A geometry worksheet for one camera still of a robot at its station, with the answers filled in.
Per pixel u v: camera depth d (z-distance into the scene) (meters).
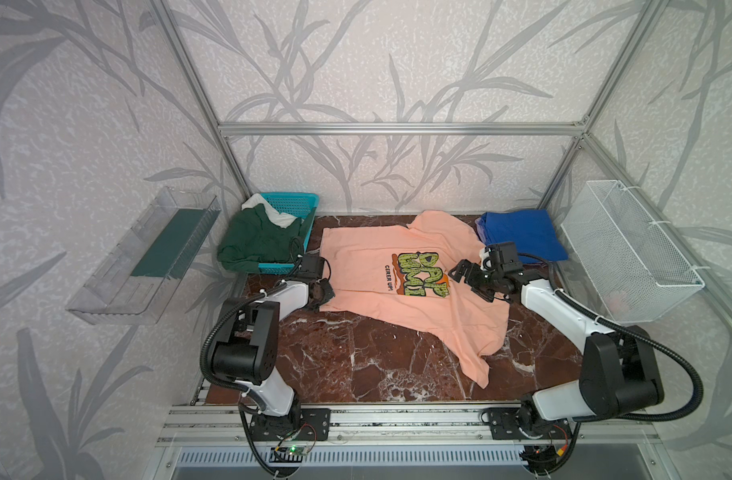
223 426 0.75
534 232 1.10
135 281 0.64
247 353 0.46
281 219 1.19
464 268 0.81
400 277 1.02
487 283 0.79
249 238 1.03
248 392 0.50
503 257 0.69
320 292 0.85
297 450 0.71
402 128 0.97
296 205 1.16
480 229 1.15
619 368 0.43
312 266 0.77
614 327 0.45
